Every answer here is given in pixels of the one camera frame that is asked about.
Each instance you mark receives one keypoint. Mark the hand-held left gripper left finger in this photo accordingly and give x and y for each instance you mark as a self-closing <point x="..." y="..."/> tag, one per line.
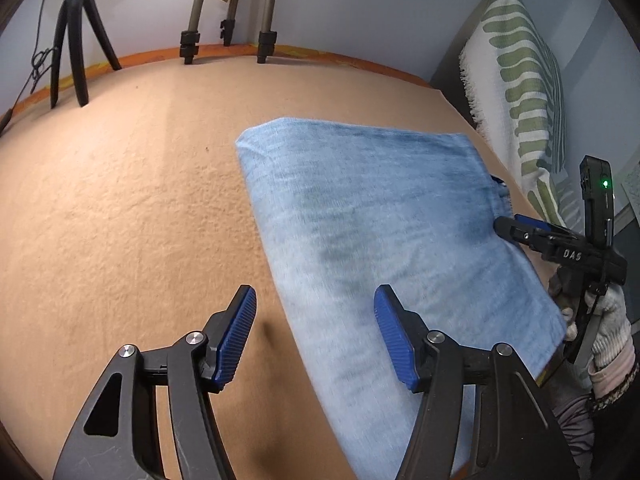
<point x="235" y="335"/>

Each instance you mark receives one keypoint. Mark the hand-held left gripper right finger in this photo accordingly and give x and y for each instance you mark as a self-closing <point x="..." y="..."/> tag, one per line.
<point x="395" y="340"/>

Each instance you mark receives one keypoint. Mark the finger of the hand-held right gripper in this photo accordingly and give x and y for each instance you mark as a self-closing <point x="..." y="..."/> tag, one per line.
<point x="515" y="230"/>
<point x="530" y="220"/>

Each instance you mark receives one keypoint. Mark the blue denim pants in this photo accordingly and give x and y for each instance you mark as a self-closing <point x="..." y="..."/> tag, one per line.
<point x="375" y="210"/>

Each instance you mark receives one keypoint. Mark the person's right forearm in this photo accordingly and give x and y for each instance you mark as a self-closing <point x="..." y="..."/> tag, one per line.
<point x="615" y="375"/>

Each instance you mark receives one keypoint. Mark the person's right hand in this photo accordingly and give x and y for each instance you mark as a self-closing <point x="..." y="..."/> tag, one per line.
<point x="610" y="320"/>

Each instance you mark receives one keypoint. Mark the white pillow with green leaves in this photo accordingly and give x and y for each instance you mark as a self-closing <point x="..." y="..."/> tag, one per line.
<point x="510" y="85"/>

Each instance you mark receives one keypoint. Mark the tall silver tripod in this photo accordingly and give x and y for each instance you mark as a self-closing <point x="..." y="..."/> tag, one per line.
<point x="192" y="10"/>

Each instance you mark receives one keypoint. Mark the small black tripod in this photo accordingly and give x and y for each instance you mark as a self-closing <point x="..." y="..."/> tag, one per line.
<point x="75" y="35"/>

